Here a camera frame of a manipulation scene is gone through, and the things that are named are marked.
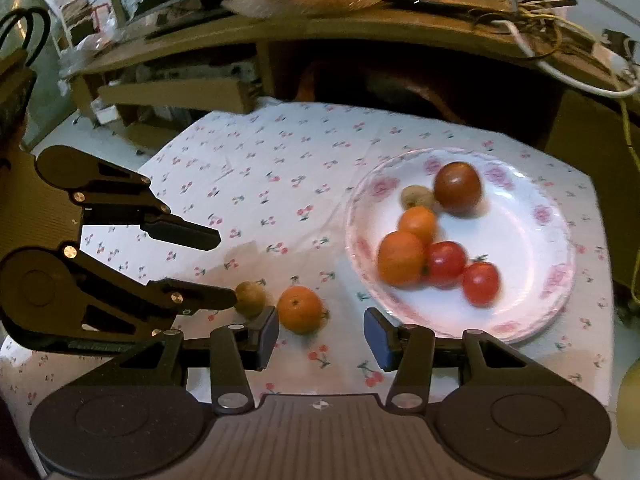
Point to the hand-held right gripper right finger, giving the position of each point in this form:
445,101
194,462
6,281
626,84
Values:
377,335

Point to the cherry printed tablecloth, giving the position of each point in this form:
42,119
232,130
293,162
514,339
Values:
280,160

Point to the large dark red tomato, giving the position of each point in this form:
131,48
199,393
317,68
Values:
457,187

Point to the black set-top box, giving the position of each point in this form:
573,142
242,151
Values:
435,4

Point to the orange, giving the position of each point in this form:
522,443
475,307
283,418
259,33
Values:
300,310
419,224
401,258

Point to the brown cardboard box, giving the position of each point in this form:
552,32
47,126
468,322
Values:
175,92

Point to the pale yellow object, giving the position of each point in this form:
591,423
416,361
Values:
631,405

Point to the brown kiwi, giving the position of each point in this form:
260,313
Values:
250,298
417,197

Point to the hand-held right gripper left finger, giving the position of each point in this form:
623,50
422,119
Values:
267,332

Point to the white floral plate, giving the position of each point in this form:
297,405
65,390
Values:
520,240

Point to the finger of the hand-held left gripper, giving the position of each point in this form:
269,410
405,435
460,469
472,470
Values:
190,235
210,297

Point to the wooden television stand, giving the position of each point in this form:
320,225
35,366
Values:
350,30

